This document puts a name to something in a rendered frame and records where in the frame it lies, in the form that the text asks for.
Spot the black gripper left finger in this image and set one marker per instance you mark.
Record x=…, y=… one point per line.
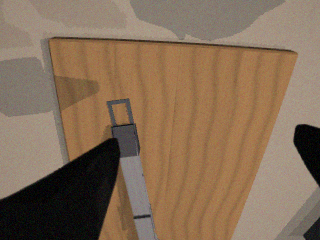
x=69, y=204

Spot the wooden board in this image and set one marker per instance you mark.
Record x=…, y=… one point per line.
x=204, y=115

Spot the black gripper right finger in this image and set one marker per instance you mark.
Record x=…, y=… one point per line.
x=307, y=142

